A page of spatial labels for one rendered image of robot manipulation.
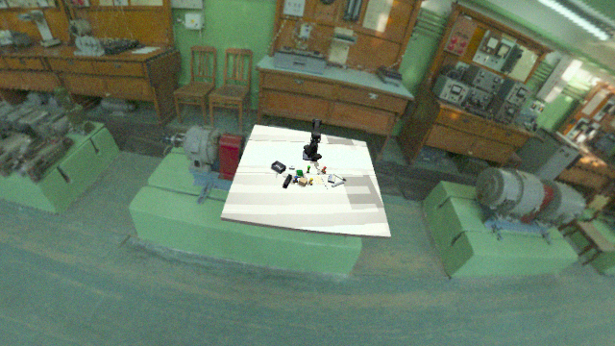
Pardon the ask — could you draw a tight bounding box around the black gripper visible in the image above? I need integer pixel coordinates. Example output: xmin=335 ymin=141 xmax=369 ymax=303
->
xmin=304 ymin=144 xmax=322 ymax=161

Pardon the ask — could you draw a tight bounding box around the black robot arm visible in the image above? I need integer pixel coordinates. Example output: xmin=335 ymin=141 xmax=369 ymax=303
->
xmin=304 ymin=118 xmax=322 ymax=158

